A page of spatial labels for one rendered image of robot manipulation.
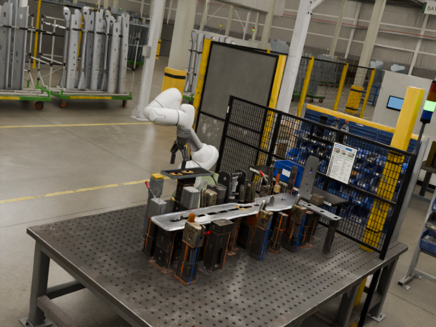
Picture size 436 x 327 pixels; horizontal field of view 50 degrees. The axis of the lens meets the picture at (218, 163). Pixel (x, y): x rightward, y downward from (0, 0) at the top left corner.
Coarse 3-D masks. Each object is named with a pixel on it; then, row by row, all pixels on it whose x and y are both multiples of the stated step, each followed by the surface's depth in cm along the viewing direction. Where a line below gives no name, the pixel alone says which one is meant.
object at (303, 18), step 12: (300, 0) 739; (312, 0) 736; (300, 12) 740; (300, 24) 742; (300, 36) 745; (300, 48) 754; (288, 60) 762; (288, 72) 764; (288, 84) 766; (288, 96) 773; (276, 108) 784; (288, 108) 785
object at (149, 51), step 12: (156, 0) 948; (156, 12) 952; (156, 24) 961; (156, 36) 971; (144, 48) 970; (156, 48) 981; (144, 60) 983; (144, 72) 990; (144, 84) 993; (144, 96) 998; (144, 120) 1006
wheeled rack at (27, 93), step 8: (32, 16) 936; (32, 24) 941; (48, 32) 897; (32, 80) 962; (8, 88) 913; (24, 88) 918; (0, 96) 848; (8, 96) 859; (16, 96) 870; (24, 96) 883; (32, 96) 898; (40, 96) 910; (48, 96) 916; (40, 104) 917
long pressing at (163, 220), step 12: (228, 204) 324; (240, 204) 328; (252, 204) 333; (276, 204) 343; (288, 204) 348; (300, 204) 355; (156, 216) 281; (168, 216) 285; (204, 216) 296; (216, 216) 299; (228, 216) 303; (240, 216) 309; (168, 228) 269; (180, 228) 273
